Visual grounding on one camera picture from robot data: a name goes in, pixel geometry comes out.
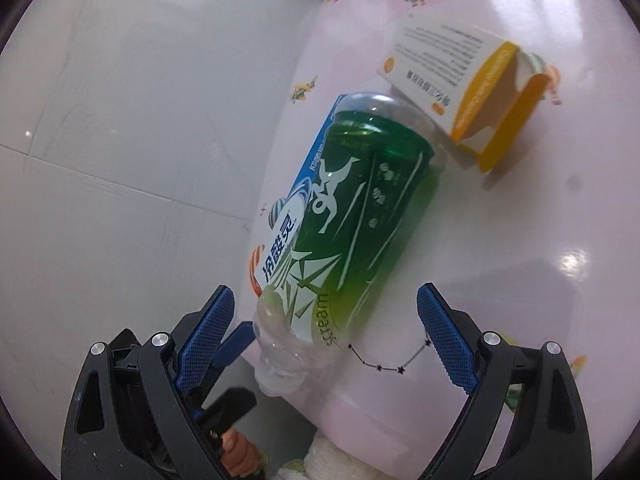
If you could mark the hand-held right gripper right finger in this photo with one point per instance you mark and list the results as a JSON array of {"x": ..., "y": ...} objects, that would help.
[{"x": 445, "y": 340}]

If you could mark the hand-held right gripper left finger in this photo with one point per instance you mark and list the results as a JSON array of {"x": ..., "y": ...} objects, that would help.
[{"x": 205, "y": 340}]

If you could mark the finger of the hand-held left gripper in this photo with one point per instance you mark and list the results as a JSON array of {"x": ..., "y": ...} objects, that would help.
[
  {"x": 230, "y": 410},
  {"x": 232, "y": 347}
]

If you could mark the green label plastic bottle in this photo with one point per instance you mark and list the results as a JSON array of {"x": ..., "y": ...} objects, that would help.
[{"x": 360, "y": 210}]

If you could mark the yellow and white cardboard box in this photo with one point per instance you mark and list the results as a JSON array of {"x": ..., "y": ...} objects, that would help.
[{"x": 440, "y": 60}]

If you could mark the person's left hand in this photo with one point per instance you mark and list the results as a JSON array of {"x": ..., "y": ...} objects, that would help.
[{"x": 242, "y": 455}]

